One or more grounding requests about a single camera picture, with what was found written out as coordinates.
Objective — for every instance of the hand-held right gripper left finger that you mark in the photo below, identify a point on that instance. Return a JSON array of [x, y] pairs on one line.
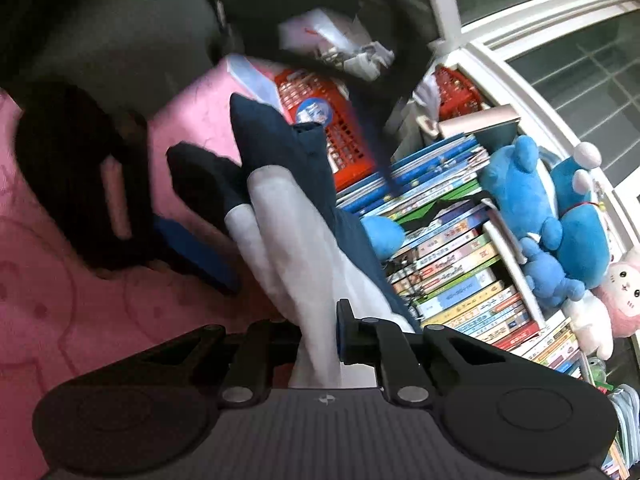
[[280, 340]]

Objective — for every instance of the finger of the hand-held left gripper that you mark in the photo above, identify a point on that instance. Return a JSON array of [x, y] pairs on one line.
[[195, 250]]

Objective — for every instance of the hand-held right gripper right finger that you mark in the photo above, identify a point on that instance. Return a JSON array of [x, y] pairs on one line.
[[342, 335]]

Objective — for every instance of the navy and white jacket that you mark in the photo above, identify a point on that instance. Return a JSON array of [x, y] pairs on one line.
[[280, 150]]

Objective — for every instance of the round blue plush ball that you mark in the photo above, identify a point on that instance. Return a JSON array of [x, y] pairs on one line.
[[382, 237]]

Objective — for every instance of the row of colourful upright books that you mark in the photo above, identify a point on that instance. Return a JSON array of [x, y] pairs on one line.
[[465, 280]]

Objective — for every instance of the light blue notebook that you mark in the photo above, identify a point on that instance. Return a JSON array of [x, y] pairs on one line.
[[250, 77]]

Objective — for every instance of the large red plastic crate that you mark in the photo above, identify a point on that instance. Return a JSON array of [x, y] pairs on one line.
[[345, 135]]

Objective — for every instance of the small blue plush toy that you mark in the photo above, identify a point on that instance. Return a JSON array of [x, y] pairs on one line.
[[550, 275]]

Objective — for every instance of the large blue plush toy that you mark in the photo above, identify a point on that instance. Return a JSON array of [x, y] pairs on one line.
[[520, 185]]

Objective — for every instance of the stack of paper booklets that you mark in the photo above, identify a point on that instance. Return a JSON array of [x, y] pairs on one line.
[[340, 45]]

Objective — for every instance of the pale pink flat board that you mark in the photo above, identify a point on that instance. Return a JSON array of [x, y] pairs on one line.
[[480, 120]]

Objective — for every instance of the small red plastic crate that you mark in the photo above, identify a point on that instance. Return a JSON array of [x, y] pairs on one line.
[[457, 95]]

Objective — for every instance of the pink and white plush toy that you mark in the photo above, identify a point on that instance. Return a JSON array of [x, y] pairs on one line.
[[625, 290]]

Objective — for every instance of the white window frame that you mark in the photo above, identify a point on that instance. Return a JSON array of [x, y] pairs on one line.
[[550, 25]]

